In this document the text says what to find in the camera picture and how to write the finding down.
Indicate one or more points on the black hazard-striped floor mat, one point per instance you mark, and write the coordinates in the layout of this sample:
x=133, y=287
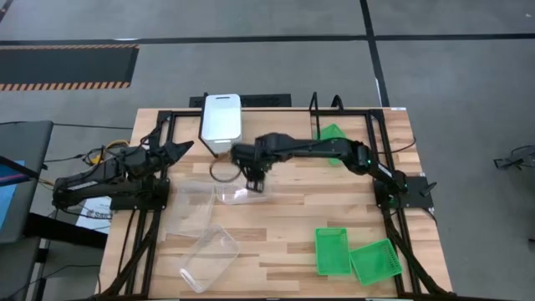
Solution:
x=62, y=64

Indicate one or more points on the blue sheet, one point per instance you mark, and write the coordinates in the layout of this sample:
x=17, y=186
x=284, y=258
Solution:
x=10, y=196

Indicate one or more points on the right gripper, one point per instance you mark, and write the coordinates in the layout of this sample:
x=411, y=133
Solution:
x=251, y=156

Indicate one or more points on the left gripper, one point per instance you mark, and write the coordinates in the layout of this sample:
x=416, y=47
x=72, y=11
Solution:
x=152, y=159

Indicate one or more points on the black steel beam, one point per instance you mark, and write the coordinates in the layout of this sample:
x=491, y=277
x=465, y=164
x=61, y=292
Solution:
x=62, y=230

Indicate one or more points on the green plastic basket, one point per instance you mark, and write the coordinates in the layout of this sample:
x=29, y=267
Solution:
x=376, y=262
x=332, y=131
x=332, y=251

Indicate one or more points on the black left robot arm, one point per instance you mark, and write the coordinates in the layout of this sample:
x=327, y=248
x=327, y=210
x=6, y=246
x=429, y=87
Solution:
x=92, y=184

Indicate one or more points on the white label sticker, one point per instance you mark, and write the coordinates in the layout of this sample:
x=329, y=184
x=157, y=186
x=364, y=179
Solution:
x=398, y=108

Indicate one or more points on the white plastic basket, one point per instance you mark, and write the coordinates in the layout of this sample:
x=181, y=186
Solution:
x=221, y=121

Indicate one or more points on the white printed paper sheet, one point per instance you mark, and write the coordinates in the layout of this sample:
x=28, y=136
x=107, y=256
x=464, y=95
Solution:
x=98, y=217

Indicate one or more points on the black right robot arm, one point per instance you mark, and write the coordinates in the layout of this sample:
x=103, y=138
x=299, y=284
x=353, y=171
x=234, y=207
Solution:
x=326, y=148

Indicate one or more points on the black aluminium table frame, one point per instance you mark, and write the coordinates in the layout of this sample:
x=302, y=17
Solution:
x=165, y=116

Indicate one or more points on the clear plastic basket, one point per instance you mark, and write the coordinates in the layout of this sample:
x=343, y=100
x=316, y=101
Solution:
x=234, y=196
x=192, y=209
x=209, y=255

